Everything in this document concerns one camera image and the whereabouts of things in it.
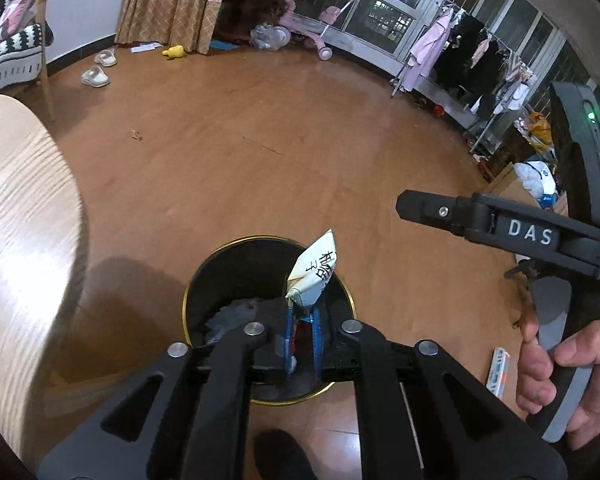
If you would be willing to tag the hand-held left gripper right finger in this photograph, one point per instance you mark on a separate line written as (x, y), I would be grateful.
(318, 345)

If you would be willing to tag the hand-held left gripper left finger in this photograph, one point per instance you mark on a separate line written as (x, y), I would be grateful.
(289, 345)

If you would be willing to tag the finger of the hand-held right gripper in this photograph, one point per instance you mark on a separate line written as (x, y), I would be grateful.
(480, 220)

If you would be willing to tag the cream white paper wrapper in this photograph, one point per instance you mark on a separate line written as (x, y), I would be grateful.
(312, 270)

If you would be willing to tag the black trash bin gold rim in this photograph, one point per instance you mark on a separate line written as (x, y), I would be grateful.
(240, 270)

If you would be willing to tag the cardboard box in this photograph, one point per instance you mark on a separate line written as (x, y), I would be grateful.
(505, 187)

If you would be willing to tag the white blue bag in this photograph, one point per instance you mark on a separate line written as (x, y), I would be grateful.
(535, 180)

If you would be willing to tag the yellow bag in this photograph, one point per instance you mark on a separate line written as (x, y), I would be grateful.
(540, 130)

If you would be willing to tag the metal clothes rack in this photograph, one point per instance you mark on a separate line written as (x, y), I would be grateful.
(482, 125)

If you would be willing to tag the white orange long box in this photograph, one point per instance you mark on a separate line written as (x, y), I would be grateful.
(497, 375)

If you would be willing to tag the black hanging garment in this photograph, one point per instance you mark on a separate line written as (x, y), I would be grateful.
(460, 60)

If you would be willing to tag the pink hanging garment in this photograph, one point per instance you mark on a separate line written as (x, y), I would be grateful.
(427, 45)

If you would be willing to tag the pink child tricycle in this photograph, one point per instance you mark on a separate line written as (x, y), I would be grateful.
(305, 25)

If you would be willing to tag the grey soft bag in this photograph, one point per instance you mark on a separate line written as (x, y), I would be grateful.
(267, 37)

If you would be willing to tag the blue flat mat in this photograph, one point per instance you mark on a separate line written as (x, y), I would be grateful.
(224, 46)

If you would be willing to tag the yellow duck toy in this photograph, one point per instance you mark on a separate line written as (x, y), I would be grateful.
(174, 52)

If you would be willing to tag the white paper sheet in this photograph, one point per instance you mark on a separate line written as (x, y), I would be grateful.
(145, 48)

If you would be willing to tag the white slipper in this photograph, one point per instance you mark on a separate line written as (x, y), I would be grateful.
(95, 77)
(106, 57)

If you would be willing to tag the beige patterned curtain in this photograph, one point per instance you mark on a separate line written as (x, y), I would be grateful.
(175, 5)

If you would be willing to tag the pink plush pillow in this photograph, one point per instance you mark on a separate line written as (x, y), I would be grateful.
(20, 5)

